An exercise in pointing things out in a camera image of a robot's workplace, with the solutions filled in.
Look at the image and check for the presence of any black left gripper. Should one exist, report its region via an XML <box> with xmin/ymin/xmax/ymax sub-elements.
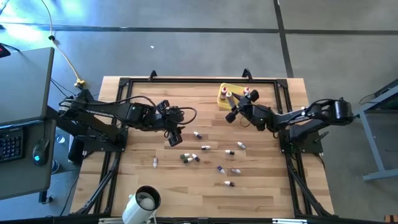
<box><xmin>150</xmin><ymin>99</ymin><xmax>187</xmax><ymax>147</ymax></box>

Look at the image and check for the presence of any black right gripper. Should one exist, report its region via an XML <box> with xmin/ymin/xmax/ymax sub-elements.
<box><xmin>224</xmin><ymin>89</ymin><xmax>261</xmax><ymax>124</ymax></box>

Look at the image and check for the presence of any yellow plastic bin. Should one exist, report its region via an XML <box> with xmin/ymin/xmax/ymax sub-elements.
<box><xmin>216</xmin><ymin>82</ymin><xmax>254</xmax><ymax>112</ymax></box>

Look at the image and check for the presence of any white spotlight lamp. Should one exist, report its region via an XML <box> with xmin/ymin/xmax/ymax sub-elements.
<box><xmin>121</xmin><ymin>185</ymin><xmax>162</xmax><ymax>224</ymax></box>

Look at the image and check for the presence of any black floor stand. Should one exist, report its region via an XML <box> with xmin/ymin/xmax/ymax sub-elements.
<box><xmin>67</xmin><ymin>88</ymin><xmax>94</xmax><ymax>165</ymax></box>

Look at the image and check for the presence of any black computer mouse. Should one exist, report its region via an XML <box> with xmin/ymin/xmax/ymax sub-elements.
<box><xmin>32</xmin><ymin>138</ymin><xmax>50</xmax><ymax>167</ymax></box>

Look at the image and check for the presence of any grey laptop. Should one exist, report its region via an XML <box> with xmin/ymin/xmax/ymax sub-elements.
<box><xmin>0</xmin><ymin>46</ymin><xmax>55</xmax><ymax>127</ymax></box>

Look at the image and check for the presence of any grey metal stand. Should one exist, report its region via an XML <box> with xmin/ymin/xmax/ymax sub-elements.
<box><xmin>343</xmin><ymin>77</ymin><xmax>398</xmax><ymax>182</ymax></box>

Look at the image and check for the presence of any dark grey desk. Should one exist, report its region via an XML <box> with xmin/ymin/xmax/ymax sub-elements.
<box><xmin>0</xmin><ymin>107</ymin><xmax>58</xmax><ymax>200</ymax></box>

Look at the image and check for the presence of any black keyboard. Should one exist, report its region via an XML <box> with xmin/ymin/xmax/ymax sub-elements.
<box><xmin>0</xmin><ymin>126</ymin><xmax>26</xmax><ymax>164</ymax></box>

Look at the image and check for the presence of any red and black device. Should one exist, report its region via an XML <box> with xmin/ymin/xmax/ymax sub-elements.
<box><xmin>0</xmin><ymin>43</ymin><xmax>12</xmax><ymax>59</ymax></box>

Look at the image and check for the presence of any black aluminium table frame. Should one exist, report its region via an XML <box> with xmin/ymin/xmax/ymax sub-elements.
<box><xmin>73</xmin><ymin>77</ymin><xmax>333</xmax><ymax>218</ymax></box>

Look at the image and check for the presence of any yellow power cable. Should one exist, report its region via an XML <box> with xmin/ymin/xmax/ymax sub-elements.
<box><xmin>39</xmin><ymin>0</ymin><xmax>86</xmax><ymax>89</ymax></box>

